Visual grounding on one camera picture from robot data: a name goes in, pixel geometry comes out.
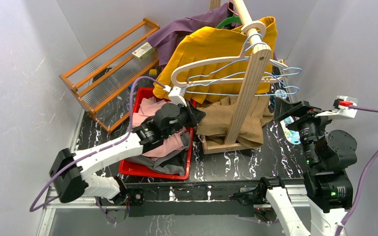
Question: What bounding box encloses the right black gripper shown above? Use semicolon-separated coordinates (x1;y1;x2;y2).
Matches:
272;95;340;166

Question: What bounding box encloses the khaki tan garment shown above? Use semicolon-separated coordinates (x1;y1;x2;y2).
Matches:
196;96;273;148

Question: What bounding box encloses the beige plastic hanger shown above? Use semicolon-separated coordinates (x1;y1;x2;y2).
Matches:
170;21;289;88

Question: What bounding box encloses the pink ruffled garment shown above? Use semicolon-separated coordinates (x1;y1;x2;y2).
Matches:
132;98;190;160

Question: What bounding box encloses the grey pleated skirt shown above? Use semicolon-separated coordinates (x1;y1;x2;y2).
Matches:
126;132;191;176

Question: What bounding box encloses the mustard yellow garment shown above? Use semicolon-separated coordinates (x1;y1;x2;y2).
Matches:
157;16;278;103

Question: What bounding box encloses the green hanger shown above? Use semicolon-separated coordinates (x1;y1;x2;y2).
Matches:
216;16;241;30

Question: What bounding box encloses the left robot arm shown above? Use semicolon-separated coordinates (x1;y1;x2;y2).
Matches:
49;103;206;205

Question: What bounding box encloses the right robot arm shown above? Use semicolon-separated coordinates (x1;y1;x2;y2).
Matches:
257;96;358;236

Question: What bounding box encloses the round blue white tin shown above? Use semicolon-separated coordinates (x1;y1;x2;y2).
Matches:
274;89;288;99

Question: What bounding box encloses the wooden clothes rack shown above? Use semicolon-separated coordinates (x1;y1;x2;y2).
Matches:
202;0;272;154

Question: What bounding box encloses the red plastic tray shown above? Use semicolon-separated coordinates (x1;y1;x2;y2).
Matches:
119;88;194;180

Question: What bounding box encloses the small white box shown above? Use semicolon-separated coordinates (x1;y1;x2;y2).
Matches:
132;42;155;60

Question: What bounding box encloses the purple garment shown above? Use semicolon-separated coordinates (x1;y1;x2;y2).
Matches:
147;2;234;67

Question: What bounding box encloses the orange wooden shoe rack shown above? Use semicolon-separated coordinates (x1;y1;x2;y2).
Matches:
60;18;160;133

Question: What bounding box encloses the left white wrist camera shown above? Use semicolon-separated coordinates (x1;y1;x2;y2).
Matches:
163;86;187;107

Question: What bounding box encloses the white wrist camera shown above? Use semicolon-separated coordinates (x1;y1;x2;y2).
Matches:
315;95;358;119
163;86;187;107

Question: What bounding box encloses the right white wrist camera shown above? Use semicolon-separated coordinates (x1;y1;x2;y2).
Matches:
315;95;358;119

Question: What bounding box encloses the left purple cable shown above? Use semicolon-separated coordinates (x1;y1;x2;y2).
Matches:
29;76;172;225

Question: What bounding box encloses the purple cable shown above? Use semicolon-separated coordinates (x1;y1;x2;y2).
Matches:
29;76;172;225
337;105;378;236

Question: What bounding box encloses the black metal base frame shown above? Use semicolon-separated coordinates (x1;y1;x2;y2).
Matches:
44;177;314;225

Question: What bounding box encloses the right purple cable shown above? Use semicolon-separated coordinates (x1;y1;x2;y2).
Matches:
337;105;378;236

